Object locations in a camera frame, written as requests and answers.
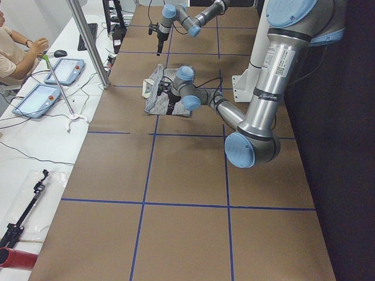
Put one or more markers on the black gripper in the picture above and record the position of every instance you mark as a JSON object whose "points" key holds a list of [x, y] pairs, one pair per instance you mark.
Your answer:
{"points": [[160, 37], [172, 99]]}

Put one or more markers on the striped polo shirt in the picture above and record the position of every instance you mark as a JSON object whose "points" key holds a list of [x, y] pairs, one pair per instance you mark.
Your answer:
{"points": [[157, 105]]}

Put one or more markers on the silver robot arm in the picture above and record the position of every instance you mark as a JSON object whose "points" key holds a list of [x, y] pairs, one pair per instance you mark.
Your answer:
{"points": [[292, 26], [193, 25]]}

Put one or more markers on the far blue teach pendant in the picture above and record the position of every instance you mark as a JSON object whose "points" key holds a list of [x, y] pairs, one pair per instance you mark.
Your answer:
{"points": [[67, 71]]}

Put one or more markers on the blue teach pendant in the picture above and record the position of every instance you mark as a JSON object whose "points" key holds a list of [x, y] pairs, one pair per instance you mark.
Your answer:
{"points": [[67, 71], [40, 99]]}

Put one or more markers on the black computer mouse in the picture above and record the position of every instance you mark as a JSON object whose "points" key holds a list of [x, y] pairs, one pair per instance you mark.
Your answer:
{"points": [[60, 53]]}

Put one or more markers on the white-tipped metal grabber stick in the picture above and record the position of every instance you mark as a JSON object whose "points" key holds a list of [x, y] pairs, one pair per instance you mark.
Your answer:
{"points": [[73, 116]]}

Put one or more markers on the near blue teach pendant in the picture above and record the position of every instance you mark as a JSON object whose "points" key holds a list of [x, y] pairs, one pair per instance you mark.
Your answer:
{"points": [[40, 99]]}

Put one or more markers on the seated person beige shirt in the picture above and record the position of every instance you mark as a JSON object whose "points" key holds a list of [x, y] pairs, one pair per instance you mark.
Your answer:
{"points": [[19, 55]]}

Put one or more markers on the black grabber tool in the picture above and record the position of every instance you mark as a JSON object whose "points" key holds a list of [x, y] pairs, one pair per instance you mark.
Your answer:
{"points": [[15, 230]]}

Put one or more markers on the red cylinder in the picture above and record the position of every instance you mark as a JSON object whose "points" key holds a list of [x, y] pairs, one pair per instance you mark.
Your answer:
{"points": [[16, 259]]}

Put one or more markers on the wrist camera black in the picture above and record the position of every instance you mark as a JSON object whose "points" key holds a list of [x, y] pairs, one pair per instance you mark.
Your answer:
{"points": [[164, 87], [153, 28]]}

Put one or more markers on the aluminium frame post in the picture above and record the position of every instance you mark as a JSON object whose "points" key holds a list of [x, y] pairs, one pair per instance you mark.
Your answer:
{"points": [[82, 26]]}

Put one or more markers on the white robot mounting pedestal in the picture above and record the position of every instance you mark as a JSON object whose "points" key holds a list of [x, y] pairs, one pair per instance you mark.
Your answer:
{"points": [[243, 85]]}

